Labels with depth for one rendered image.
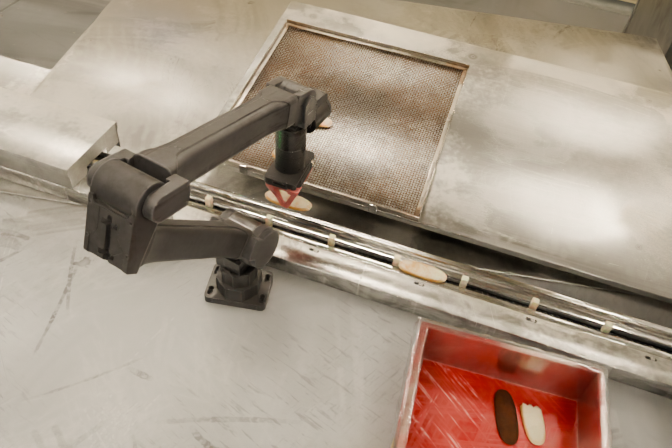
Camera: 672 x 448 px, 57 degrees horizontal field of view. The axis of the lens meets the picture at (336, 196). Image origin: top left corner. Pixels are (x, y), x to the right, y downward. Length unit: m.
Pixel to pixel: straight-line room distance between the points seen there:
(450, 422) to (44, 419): 0.67
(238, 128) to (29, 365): 0.57
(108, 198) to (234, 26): 1.28
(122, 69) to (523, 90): 1.08
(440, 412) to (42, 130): 1.01
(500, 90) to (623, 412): 0.79
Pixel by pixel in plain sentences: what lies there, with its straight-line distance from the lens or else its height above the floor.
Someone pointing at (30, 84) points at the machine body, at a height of 0.82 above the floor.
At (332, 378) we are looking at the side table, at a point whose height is 0.82.
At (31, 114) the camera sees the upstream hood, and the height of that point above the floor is 0.92.
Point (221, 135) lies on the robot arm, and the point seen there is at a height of 1.25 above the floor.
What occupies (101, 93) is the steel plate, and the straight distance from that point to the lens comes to 1.75.
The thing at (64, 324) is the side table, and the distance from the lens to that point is 1.25.
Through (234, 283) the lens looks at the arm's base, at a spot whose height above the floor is 0.88.
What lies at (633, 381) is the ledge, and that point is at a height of 0.84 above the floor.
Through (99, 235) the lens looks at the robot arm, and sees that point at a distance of 0.83.
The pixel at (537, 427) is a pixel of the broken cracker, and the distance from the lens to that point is 1.17.
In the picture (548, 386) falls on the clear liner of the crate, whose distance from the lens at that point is 1.19.
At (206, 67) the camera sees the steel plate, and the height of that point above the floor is 0.82.
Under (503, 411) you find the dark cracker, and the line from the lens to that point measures 1.16.
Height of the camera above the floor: 1.81
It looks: 44 degrees down
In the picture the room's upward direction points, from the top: 7 degrees clockwise
